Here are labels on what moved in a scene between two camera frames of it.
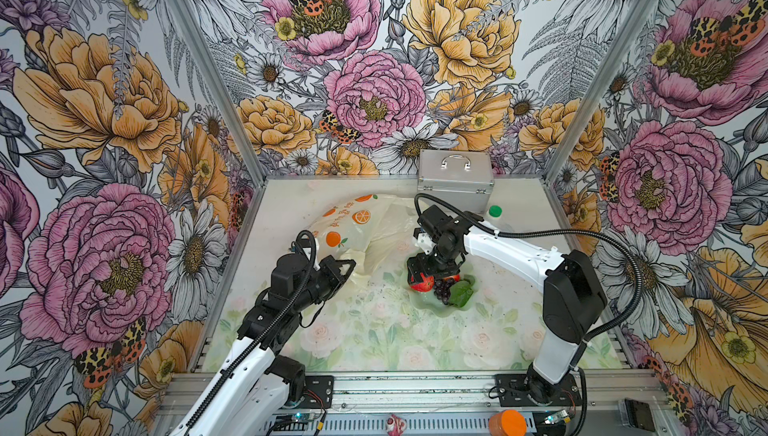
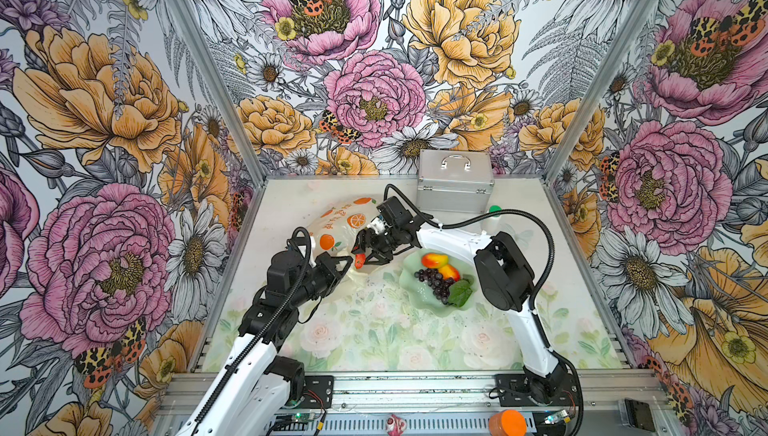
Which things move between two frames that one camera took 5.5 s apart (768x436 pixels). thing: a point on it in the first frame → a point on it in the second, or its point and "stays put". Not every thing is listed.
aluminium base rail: x=443 y=403 stays put
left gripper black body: x=323 y=283 stays put
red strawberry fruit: x=426 y=284 → x=360 y=260
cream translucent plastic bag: x=375 y=231 stays put
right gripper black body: x=440 y=262 → x=384 y=242
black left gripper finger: x=335 y=265 stays put
